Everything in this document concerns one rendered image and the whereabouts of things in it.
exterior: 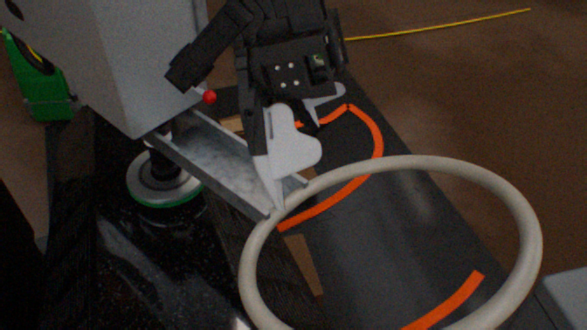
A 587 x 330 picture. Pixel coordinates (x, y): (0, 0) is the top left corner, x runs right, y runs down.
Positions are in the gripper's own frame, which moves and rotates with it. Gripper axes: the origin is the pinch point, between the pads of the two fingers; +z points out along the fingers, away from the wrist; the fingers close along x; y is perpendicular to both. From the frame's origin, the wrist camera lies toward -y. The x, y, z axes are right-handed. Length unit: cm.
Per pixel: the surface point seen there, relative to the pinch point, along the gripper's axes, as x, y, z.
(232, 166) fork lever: 44, -34, 25
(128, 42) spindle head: 40, -42, -7
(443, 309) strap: 101, -4, 136
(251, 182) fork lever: 40, -29, 27
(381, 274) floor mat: 111, -28, 126
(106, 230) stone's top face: 41, -75, 38
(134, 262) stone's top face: 34, -64, 43
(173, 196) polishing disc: 51, -58, 36
